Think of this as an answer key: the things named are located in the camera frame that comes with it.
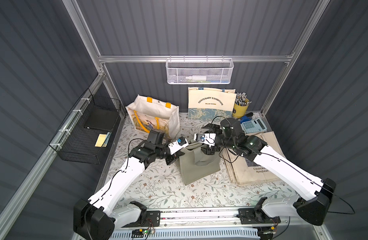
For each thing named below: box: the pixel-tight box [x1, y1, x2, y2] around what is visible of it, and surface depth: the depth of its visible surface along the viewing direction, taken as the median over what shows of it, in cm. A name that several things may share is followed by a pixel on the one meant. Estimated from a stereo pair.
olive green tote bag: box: [178, 142, 221, 186], surface depth 78 cm
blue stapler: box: [240, 112, 254, 124], surface depth 115 cm
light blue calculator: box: [240, 118, 267, 134], surface depth 111 cm
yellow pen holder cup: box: [232, 92, 252, 119], surface depth 108 cm
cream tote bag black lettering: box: [187, 87, 237, 121], surface depth 111 cm
